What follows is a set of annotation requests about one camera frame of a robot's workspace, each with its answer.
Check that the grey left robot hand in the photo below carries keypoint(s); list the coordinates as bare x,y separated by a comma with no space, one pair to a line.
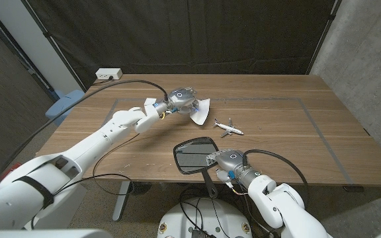
180,100

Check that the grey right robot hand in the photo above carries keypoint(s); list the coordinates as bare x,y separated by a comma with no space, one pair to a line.
231,162

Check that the white tissue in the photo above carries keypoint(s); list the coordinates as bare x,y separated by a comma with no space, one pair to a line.
202,114

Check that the black hand mirror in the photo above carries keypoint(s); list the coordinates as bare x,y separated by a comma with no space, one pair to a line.
190,155

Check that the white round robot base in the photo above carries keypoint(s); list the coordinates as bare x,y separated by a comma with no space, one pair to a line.
210,221

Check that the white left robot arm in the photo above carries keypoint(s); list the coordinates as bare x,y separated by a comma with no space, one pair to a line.
78,152

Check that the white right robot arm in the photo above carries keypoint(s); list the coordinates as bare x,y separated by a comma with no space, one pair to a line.
276,201

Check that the white toy plane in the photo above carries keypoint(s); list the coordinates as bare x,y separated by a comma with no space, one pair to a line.
230,129

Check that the black backdrop curtain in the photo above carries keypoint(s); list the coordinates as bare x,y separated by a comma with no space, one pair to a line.
177,33

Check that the grey tape outline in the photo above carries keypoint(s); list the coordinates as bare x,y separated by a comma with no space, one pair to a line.
260,98

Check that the white power strip box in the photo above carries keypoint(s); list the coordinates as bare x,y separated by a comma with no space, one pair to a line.
108,73

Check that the grey table leg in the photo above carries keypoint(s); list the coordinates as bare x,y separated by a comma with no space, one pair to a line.
121,198

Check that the light blue bin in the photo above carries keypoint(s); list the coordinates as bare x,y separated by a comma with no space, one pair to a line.
63,107

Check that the black backdrop stand pole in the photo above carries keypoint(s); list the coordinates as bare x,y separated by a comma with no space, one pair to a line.
324,33
55,49

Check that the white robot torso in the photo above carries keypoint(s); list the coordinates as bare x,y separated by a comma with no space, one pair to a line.
45,234

